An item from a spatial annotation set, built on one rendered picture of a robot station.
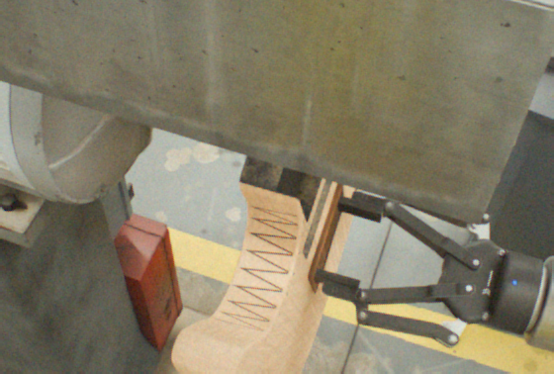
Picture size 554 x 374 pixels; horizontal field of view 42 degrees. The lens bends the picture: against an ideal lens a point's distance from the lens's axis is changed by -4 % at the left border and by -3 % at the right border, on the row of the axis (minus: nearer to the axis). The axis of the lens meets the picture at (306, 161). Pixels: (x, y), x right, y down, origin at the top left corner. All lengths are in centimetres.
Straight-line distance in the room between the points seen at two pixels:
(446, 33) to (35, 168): 37
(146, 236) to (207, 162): 88
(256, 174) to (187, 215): 152
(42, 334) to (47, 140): 51
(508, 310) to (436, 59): 43
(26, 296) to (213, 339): 48
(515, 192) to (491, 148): 129
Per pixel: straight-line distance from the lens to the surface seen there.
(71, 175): 60
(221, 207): 205
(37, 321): 100
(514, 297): 70
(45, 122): 55
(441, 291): 71
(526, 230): 171
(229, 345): 50
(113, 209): 119
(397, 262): 199
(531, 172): 157
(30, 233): 72
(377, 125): 34
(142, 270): 125
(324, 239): 71
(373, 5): 30
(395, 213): 73
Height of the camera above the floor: 170
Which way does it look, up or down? 52 degrees down
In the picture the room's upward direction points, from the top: 5 degrees clockwise
